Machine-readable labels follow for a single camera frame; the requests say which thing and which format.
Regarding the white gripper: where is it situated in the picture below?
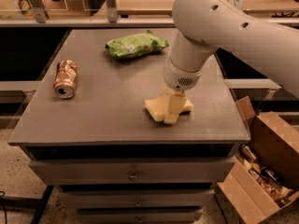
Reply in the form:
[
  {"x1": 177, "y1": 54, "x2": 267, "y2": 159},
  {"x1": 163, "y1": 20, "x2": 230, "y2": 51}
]
[{"x1": 160, "y1": 58, "x2": 202, "y2": 124}]

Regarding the yellow sponge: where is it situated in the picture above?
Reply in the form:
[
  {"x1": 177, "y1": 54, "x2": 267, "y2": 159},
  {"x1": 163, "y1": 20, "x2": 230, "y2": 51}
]
[{"x1": 144, "y1": 95, "x2": 193, "y2": 122}]

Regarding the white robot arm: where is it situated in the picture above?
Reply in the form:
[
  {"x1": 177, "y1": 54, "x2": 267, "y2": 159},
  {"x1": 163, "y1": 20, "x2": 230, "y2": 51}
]
[{"x1": 164, "y1": 0, "x2": 299, "y2": 97}]

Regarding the green rice chip bag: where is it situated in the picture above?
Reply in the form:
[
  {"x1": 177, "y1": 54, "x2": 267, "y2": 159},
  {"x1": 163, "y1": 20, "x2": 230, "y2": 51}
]
[{"x1": 105, "y1": 30, "x2": 169, "y2": 59}]

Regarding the can in box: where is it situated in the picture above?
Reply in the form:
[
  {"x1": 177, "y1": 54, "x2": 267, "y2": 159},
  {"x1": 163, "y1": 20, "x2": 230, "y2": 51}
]
[{"x1": 239, "y1": 145, "x2": 258, "y2": 162}]

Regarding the grey drawer cabinet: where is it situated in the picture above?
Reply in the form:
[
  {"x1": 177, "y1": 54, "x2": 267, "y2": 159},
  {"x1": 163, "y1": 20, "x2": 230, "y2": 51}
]
[{"x1": 10, "y1": 29, "x2": 249, "y2": 224}]

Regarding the crushed orange soda can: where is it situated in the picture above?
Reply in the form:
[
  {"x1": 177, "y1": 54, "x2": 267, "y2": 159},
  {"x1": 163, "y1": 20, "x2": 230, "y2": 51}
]
[{"x1": 53, "y1": 60, "x2": 78, "y2": 99}]

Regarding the open cardboard box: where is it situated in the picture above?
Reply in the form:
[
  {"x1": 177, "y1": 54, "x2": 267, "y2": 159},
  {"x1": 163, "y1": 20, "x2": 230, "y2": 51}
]
[{"x1": 219, "y1": 97, "x2": 299, "y2": 224}]

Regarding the blue snack pack in box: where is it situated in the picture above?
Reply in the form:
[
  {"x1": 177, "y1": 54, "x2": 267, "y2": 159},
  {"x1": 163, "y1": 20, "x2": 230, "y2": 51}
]
[{"x1": 261, "y1": 167, "x2": 280, "y2": 183}]

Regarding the metal railing frame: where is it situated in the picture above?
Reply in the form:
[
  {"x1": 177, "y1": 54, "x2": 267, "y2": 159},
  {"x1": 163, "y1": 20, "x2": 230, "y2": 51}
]
[{"x1": 0, "y1": 0, "x2": 299, "y2": 27}]

